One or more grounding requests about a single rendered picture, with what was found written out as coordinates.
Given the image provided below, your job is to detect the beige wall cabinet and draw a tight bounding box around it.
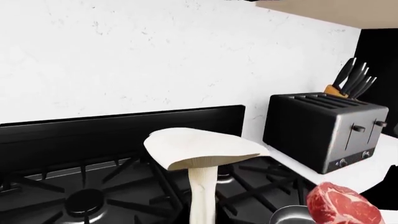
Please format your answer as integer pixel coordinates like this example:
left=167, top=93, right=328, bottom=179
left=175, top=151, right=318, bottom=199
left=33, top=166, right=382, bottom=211
left=254, top=0, right=398, bottom=30

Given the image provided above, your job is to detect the grey metal pan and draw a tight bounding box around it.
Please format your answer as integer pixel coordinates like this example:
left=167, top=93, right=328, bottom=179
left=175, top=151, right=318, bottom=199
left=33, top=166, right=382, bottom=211
left=269, top=205, right=315, bottom=224

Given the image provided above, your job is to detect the black gas stove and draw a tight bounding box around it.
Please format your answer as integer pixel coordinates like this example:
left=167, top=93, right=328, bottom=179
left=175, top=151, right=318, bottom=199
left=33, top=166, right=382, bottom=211
left=0, top=105, right=312, bottom=224

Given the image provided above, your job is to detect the black four-slot toaster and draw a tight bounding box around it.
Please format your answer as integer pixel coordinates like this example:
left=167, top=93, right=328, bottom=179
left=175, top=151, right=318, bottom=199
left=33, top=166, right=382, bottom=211
left=262, top=91, right=390, bottom=175

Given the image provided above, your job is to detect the wooden knife block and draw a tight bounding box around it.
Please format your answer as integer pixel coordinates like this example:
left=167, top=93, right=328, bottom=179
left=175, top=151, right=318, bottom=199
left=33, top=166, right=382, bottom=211
left=324, top=84, right=349, bottom=97

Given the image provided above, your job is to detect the raw red steak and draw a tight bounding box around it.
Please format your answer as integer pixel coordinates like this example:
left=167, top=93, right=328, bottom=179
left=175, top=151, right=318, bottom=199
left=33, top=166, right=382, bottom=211
left=306, top=182, right=383, bottom=224

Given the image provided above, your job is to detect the white oyster mushroom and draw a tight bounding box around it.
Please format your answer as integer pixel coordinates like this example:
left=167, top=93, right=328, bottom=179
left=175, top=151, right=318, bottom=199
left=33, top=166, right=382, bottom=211
left=143, top=127, right=271, bottom=224

